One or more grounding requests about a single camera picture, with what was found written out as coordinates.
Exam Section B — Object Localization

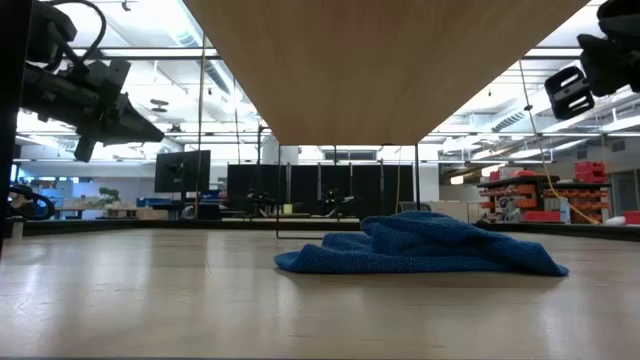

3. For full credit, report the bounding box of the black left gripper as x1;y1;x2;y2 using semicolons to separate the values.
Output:
19;58;166;163

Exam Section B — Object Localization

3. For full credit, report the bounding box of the wooden conveyor board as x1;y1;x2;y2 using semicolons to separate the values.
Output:
182;0;591;240

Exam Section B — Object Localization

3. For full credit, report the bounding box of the blue cloth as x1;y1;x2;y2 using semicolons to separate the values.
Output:
273;210;570;278

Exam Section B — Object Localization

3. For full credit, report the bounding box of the black looped cable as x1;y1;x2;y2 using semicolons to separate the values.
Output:
7;183;57;221

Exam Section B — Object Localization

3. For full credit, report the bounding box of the rack with red bins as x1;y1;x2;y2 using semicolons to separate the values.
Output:
477;159;614;225

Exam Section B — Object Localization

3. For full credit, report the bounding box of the black partition wall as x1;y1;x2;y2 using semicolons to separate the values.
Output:
227;163;415;217

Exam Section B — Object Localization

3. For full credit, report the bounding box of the black monitor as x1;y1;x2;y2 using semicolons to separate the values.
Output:
153;149;212;194

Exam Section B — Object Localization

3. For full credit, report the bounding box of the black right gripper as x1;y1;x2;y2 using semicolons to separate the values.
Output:
543;32;640;122

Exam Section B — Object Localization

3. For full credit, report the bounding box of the yellow hanging cable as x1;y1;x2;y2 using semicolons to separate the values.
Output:
518;59;601;225

